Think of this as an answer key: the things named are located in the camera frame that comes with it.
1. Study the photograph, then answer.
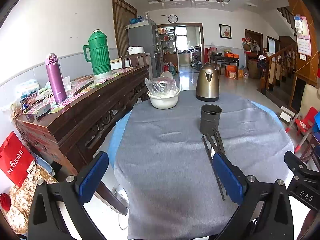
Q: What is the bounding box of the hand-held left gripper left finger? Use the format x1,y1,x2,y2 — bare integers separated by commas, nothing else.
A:
27,151,110,240

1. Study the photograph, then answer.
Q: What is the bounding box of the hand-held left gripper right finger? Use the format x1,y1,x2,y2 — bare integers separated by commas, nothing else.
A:
212,152,294,240

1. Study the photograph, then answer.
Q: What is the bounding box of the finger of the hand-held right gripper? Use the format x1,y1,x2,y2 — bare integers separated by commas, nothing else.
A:
284,151,320,212

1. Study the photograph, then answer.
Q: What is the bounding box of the dark metal utensil holder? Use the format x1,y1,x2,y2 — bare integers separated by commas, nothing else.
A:
199,104,222,136

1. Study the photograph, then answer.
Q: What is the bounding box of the red child chair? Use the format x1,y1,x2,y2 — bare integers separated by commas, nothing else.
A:
285,106,319,153

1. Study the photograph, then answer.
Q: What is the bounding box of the blue table cover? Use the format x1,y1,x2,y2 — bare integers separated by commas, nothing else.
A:
107,100,279,170

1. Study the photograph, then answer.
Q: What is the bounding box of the white step stool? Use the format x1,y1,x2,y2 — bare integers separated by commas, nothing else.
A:
279,106,298,123

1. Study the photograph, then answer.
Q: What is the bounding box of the carved dark wooden sideboard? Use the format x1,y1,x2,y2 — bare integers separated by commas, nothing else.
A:
14,65,150,215

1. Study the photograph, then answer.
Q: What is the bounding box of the grey tablecloth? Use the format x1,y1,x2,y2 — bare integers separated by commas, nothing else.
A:
114,90,295,240

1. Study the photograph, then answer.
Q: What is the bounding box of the cream armchair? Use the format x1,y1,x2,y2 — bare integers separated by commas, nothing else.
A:
299,84,320,120

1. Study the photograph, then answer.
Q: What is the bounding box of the beige woven sack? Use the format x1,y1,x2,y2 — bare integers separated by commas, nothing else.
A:
7,160,58,235

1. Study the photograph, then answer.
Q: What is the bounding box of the red paper bag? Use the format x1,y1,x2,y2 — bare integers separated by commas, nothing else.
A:
0,131,35,188

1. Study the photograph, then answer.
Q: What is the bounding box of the black smartphone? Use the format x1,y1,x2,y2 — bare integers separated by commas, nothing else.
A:
36,103,52,120

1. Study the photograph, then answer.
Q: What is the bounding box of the patterned sideboard mat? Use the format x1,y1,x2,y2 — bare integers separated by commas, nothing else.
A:
19,66,137,117

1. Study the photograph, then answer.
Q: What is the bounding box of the gold electric kettle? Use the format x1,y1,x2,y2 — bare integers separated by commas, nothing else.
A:
196,62,220,102

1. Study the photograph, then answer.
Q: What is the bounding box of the clear plastic cup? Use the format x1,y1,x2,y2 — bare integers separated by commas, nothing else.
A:
61,76,72,92

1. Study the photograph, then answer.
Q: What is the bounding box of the wooden staircase railing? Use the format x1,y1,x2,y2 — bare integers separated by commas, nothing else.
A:
257,42,300,95

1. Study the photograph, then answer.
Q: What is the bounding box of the purple vacuum bottle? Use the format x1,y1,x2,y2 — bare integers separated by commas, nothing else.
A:
45,53,68,104

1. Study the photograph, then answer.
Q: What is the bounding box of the orange carton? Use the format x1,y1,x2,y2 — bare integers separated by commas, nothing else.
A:
225,65,238,79

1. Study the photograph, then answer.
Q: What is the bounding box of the tissue packet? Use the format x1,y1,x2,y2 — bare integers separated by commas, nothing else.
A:
16,79,40,93

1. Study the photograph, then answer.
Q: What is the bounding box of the plastic-wrapped bowl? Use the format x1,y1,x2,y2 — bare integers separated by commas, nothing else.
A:
145,77,180,98

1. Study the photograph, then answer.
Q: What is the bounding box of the dark wooden side table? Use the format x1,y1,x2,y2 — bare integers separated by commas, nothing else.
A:
209,55,240,75

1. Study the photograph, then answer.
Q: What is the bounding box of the green thermos jug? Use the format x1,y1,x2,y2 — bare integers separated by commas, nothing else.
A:
82,29,113,80

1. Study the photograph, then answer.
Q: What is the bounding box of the wooden chair back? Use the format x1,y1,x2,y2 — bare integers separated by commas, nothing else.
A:
121,52,147,68

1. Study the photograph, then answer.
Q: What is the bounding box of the white rice cooker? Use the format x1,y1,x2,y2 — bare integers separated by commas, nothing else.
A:
127,46,145,55

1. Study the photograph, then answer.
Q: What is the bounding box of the grey refrigerator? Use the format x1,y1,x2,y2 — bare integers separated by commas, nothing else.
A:
125,21,158,79

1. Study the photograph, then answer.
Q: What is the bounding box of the brown wooden door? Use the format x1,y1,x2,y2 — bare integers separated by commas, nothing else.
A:
112,0,137,58

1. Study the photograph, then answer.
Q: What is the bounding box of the pink wall calendar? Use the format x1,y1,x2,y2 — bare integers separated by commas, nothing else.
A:
294,15,312,57

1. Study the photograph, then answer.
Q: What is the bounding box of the framed wall picture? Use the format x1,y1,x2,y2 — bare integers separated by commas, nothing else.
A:
219,24,232,39

